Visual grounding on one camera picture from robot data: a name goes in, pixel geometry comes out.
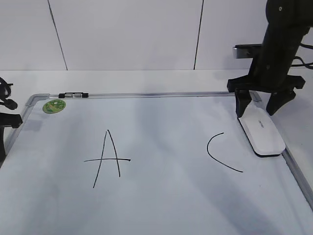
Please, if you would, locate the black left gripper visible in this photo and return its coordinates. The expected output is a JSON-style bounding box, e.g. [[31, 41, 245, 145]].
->
[[0, 113, 22, 162]]

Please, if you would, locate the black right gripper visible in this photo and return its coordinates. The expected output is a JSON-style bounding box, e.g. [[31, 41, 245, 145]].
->
[[227, 21, 313, 117]]

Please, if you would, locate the white board eraser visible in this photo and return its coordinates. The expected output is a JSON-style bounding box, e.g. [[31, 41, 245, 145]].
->
[[238, 102, 286, 158]]

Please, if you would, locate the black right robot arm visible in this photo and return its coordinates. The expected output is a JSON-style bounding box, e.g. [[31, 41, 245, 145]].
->
[[227, 0, 313, 118]]

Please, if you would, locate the round green sticker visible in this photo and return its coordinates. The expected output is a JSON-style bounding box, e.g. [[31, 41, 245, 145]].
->
[[43, 99, 66, 114]]

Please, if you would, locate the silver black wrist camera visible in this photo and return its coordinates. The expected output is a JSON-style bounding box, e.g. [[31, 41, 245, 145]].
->
[[232, 44, 262, 59]]

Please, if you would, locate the white board with grey frame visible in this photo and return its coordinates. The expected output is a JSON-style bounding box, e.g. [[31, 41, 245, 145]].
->
[[0, 94, 313, 235]]

